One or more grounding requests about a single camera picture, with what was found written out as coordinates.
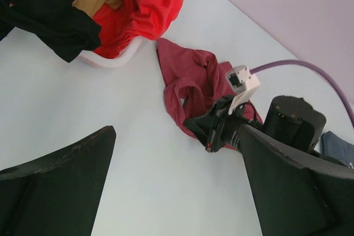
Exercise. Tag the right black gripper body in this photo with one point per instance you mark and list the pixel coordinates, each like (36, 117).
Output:
(227, 128)

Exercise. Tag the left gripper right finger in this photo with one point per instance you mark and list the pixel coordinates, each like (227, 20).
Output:
(296, 193)

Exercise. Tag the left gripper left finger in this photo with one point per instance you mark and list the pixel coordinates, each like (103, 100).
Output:
(58, 193)

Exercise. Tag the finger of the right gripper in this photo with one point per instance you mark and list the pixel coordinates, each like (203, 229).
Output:
(203, 128)
(220, 107)

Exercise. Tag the pink tank top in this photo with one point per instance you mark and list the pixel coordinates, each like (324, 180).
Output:
(194, 81)

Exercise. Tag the blue graphic tank top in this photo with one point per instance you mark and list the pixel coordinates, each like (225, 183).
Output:
(333, 146)

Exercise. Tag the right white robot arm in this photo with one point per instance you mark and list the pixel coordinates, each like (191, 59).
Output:
(290, 120)

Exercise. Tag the red tank top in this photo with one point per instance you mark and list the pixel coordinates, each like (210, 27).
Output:
(147, 18)

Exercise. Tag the black tank top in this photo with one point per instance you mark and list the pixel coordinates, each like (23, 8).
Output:
(57, 23)

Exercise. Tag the white laundry basket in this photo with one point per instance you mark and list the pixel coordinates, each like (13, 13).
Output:
(95, 60)

